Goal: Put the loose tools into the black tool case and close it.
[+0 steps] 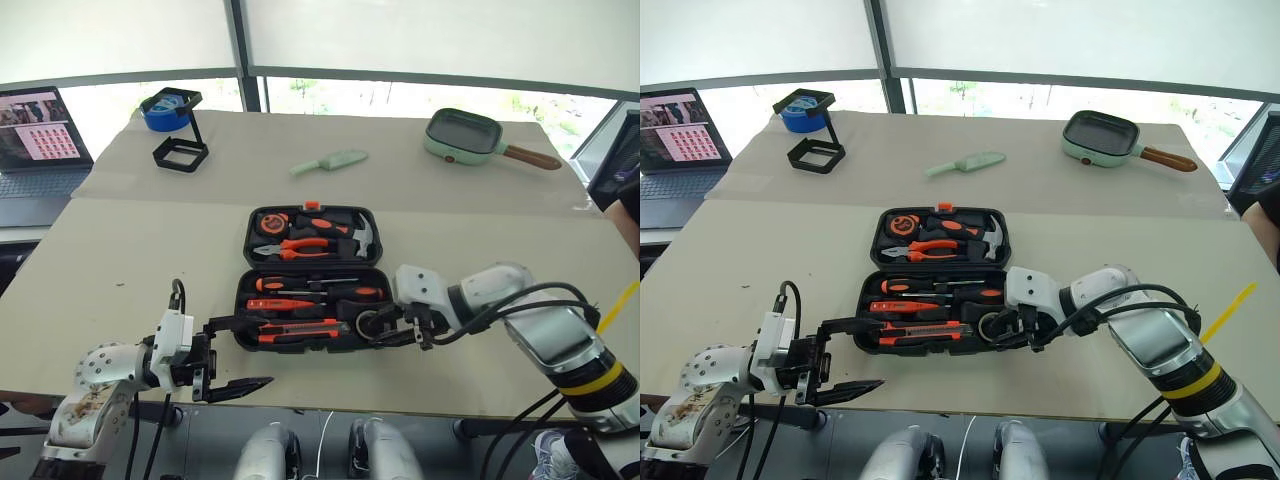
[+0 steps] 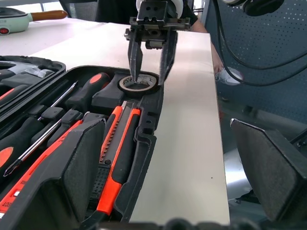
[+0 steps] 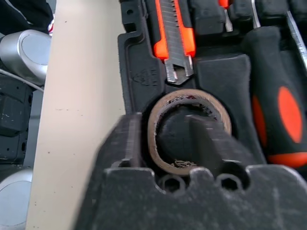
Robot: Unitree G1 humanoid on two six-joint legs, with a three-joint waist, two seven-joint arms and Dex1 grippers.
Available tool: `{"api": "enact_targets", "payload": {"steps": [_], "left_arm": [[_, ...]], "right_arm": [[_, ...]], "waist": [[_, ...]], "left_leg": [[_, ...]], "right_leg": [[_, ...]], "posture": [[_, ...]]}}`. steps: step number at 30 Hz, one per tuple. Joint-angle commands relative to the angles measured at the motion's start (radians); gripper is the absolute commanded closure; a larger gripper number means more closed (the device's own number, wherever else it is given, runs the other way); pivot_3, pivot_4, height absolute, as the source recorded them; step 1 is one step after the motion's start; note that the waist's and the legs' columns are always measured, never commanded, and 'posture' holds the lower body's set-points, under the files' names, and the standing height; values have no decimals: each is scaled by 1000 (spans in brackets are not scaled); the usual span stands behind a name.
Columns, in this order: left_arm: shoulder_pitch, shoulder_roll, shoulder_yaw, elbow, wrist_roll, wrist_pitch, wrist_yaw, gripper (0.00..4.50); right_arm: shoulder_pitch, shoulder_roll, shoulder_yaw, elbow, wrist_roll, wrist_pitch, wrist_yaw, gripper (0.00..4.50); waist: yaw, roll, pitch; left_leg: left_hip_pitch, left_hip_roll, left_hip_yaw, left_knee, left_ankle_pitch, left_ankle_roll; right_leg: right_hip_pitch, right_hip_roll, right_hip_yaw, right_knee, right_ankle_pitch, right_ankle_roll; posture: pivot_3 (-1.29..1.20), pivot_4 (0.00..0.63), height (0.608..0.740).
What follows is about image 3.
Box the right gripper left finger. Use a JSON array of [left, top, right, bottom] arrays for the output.
[[95, 112, 145, 170]]

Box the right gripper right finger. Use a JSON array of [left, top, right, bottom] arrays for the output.
[[186, 115, 261, 176]]

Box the black electrical tape roll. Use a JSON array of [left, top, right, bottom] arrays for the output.
[[146, 89, 233, 177]]

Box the Phillips screwdriver black orange handle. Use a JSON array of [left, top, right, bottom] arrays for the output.
[[240, 0, 307, 169]]

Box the orange black utility knife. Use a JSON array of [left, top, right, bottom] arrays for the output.
[[153, 0, 196, 85]]

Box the orange voltage tester pen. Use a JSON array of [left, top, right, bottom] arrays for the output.
[[217, 0, 234, 33]]

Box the black tool case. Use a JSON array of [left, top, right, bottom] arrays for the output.
[[117, 0, 307, 190]]

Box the black ribbed base block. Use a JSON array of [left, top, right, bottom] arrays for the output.
[[0, 79, 34, 166]]

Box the silver rounded robot part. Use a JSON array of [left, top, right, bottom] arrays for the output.
[[0, 167, 33, 230], [0, 29, 52, 87]]

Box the red white shoe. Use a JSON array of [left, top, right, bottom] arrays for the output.
[[47, 19, 56, 37]]

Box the black fabric garment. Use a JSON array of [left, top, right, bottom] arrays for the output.
[[0, 0, 55, 35]]

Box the thin white cable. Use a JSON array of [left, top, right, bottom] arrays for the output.
[[0, 69, 45, 92]]

